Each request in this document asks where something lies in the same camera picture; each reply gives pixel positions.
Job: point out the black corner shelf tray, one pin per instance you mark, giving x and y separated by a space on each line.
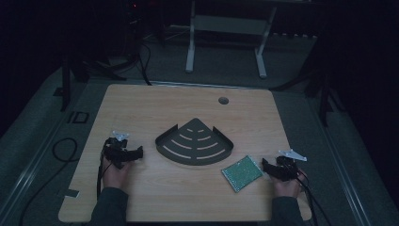
194 144

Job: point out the white metal stand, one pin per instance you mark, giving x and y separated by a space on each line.
229 37

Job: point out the black stand leg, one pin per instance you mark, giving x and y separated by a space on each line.
324 94

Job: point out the table grommet hole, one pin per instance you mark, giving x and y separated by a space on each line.
223 100

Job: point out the black tripod stand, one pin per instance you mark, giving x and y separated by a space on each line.
103 62

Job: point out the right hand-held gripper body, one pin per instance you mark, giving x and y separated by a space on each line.
287 165

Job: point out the person's left hand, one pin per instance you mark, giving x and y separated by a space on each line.
115 174

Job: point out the person's right hand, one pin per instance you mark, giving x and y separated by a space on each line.
289 186

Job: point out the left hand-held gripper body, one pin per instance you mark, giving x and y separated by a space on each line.
116 150

